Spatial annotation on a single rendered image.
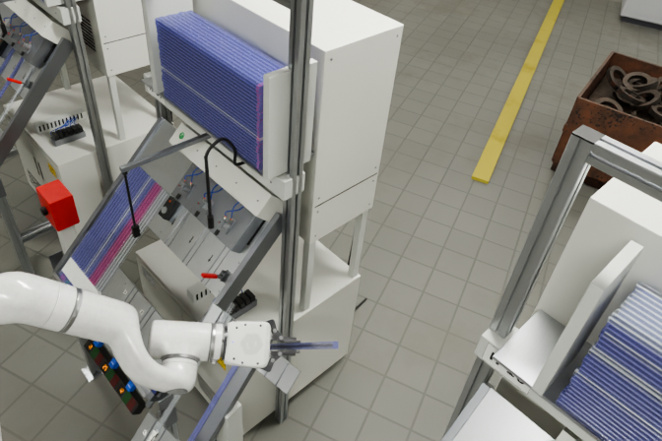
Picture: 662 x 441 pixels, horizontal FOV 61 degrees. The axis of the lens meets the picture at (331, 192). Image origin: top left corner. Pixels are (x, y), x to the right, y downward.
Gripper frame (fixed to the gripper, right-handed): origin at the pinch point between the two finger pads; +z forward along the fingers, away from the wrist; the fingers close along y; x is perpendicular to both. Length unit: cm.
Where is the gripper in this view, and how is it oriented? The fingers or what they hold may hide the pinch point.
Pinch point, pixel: (290, 346)
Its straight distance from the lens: 136.1
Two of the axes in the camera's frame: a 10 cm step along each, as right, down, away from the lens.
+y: 0.4, -9.6, 2.9
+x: -2.4, 2.7, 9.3
